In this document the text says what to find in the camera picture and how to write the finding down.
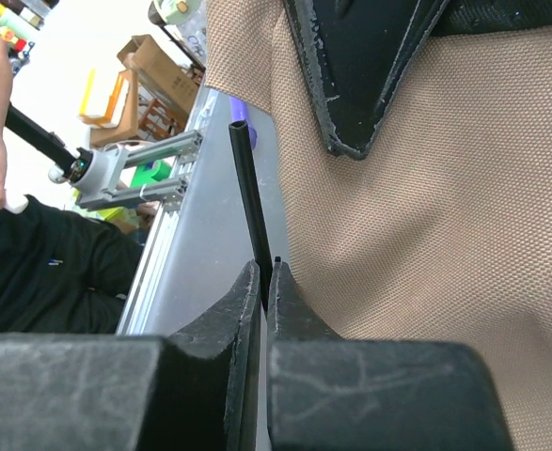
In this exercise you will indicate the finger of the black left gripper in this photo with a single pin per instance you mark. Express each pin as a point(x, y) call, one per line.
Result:
point(353, 55)

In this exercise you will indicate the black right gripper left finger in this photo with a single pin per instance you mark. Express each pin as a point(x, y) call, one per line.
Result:
point(194, 390)

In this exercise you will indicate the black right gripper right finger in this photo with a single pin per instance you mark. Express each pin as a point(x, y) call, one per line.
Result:
point(325, 392)

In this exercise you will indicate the black tent pole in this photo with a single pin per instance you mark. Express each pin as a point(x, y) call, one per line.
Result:
point(239, 136)

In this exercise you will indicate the tan and black pet tent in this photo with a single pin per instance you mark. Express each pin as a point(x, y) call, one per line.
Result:
point(445, 230)

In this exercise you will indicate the aluminium frame rail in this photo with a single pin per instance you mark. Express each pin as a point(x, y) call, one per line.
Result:
point(98, 190)

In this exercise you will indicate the cardboard box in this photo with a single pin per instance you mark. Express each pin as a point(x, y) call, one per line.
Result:
point(160, 98)

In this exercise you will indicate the green plastic part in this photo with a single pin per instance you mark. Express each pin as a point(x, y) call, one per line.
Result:
point(149, 173)

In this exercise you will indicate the person in black shirt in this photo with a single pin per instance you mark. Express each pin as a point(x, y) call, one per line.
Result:
point(60, 272)

